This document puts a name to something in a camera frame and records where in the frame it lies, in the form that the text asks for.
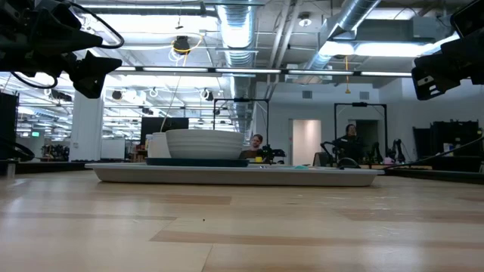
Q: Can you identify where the white cabinet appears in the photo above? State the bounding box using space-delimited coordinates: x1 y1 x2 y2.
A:
100 138 126 159

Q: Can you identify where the white mug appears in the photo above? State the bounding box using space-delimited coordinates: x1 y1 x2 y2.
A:
145 131 171 159

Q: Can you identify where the grey plastic tray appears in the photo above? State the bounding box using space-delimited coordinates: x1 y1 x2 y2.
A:
85 162 385 187

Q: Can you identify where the dark cabinet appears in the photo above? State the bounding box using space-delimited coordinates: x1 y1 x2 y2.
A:
0 92 20 159

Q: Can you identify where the dark teal plate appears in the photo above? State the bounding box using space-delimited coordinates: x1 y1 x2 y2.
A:
145 157 250 168

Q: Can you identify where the person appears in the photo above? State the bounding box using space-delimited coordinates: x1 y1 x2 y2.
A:
334 123 366 163
241 134 265 159

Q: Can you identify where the ceiling light bar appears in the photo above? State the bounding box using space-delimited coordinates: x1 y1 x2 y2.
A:
0 63 484 79

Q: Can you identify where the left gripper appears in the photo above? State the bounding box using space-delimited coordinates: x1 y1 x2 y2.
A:
0 0 124 100

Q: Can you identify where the yellow hanging cord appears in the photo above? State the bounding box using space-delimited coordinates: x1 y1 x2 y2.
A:
343 55 352 94

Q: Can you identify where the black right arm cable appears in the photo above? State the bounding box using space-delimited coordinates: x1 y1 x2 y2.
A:
381 134 484 170

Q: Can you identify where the white ribbed bowl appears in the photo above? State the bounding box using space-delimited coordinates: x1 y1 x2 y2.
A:
165 128 246 159

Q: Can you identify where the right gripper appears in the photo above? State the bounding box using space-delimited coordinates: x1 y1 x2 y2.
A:
411 28 484 101

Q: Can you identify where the black rig frame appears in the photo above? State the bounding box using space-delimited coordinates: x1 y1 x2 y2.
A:
213 97 270 163
334 101 388 163

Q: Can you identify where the black monitor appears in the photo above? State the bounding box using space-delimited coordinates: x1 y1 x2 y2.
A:
140 116 189 145

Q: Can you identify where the black dome object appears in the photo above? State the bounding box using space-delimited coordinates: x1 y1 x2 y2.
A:
336 156 360 169

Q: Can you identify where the black ceiling camera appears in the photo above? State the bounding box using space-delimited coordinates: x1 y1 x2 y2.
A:
169 34 205 63

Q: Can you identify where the thick black cable loop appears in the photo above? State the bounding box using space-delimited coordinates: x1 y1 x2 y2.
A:
0 139 35 162

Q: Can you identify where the silver air duct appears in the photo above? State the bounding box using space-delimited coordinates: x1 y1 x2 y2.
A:
215 0 262 163
306 0 381 73

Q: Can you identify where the white column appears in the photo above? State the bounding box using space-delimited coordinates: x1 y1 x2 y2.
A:
70 75 105 162

